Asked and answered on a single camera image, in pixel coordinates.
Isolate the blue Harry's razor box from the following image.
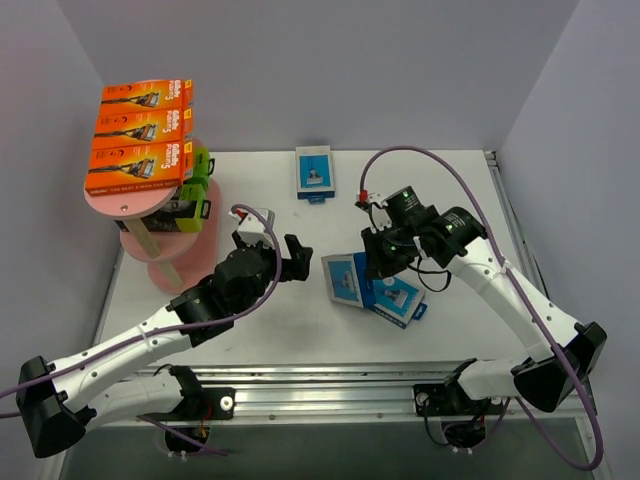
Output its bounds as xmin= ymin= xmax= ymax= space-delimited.
xmin=321 ymin=252 xmax=375 ymax=308

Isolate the black green Gillette Labs box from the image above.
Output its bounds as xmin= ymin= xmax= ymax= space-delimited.
xmin=188 ymin=146 xmax=215 ymax=185

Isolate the orange Gillette Fusion box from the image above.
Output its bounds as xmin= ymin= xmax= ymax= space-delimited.
xmin=84 ymin=141 xmax=194 ymax=196
xmin=92 ymin=108 xmax=194 ymax=150

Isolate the orange Gillette Fusion5 razor box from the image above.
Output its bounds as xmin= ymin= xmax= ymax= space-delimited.
xmin=99 ymin=79 xmax=194 ymax=115

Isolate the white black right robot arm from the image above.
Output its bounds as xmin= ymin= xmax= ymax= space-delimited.
xmin=356 ymin=187 xmax=607 ymax=413

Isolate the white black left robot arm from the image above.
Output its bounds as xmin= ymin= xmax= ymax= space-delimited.
xmin=16 ymin=234 xmax=313 ymax=458

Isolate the pink three-tier wooden shelf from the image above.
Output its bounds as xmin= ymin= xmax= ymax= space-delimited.
xmin=82 ymin=78 xmax=223 ymax=296

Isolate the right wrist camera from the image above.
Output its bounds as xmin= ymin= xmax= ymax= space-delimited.
xmin=355 ymin=190 xmax=392 ymax=231

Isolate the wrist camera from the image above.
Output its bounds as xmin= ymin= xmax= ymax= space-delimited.
xmin=355 ymin=190 xmax=392 ymax=231
xmin=229 ymin=209 xmax=274 ymax=249

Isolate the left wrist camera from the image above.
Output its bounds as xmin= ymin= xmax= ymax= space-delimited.
xmin=229 ymin=209 xmax=274 ymax=249

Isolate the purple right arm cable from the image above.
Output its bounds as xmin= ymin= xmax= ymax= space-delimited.
xmin=358 ymin=145 xmax=605 ymax=471

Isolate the aluminium mounting rail frame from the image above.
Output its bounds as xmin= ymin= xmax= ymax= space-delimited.
xmin=39 ymin=149 xmax=614 ymax=480

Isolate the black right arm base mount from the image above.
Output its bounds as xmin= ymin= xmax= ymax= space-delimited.
xmin=412 ymin=359 xmax=504 ymax=418

